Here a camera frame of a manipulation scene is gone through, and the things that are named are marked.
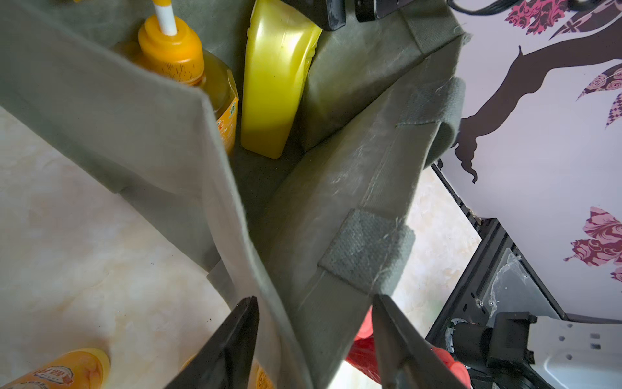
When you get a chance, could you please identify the orange bottle yellow cap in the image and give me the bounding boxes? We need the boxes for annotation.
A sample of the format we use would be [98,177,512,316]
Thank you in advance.
[175,352,275,388]
[2,348,111,389]

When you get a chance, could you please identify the orange pump soap bottle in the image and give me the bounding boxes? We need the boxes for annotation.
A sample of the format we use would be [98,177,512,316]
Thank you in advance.
[114,1,239,152]

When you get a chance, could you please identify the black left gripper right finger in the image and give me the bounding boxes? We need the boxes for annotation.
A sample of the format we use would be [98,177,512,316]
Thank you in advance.
[372,294,465,388]

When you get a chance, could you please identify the grey-green shopping bag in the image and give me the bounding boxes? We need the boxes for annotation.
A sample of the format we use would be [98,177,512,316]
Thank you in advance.
[1,1,465,388]

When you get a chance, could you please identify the large yellow dish soap bottle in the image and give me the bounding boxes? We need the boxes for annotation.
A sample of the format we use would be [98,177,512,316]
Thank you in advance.
[241,0,322,159]

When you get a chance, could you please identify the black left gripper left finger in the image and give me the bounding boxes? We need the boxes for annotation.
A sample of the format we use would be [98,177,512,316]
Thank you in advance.
[166,297,260,389]

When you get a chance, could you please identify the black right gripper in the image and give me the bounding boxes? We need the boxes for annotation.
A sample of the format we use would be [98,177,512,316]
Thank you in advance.
[283,0,412,32]

